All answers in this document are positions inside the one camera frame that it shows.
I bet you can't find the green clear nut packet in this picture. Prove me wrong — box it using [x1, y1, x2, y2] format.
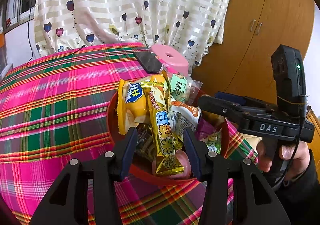
[162, 64, 203, 106]

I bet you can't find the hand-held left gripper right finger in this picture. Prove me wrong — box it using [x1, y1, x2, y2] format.
[182, 127, 292, 225]

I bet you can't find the orange white snack packet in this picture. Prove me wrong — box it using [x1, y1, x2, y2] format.
[169, 100, 202, 142]

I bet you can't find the yellow snack packet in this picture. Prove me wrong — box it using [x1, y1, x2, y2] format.
[117, 79, 153, 135]

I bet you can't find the purple snack packet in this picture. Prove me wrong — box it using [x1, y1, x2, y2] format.
[196, 117, 220, 140]

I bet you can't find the golden snack bar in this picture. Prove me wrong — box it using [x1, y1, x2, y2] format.
[140, 75, 185, 177]

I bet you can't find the black smartphone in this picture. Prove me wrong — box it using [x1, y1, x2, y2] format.
[132, 51, 164, 74]

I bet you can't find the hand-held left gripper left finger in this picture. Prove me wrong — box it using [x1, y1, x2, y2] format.
[30, 127, 138, 225]

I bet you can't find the person's right hand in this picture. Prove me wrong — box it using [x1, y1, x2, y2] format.
[256, 137, 312, 182]

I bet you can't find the black cable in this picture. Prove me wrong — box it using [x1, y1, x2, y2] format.
[26, 0, 85, 68]

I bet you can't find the dark brown clear snack packet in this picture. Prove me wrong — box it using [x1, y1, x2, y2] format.
[134, 125, 157, 163]

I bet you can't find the red round plastic basin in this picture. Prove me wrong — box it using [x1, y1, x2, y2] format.
[106, 88, 229, 186]

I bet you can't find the pink green plaid tablecloth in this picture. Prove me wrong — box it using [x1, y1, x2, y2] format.
[0, 42, 259, 225]

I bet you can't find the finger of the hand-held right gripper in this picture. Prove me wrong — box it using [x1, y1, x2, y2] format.
[214, 91, 275, 111]
[197, 95, 250, 128]

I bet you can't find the cream heart print curtain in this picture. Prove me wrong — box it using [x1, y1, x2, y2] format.
[34, 0, 237, 74]

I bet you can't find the person's right forearm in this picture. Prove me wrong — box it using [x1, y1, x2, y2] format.
[270, 149, 320, 225]

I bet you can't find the wooden wardrobe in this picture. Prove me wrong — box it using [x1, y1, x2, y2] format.
[192, 0, 317, 120]

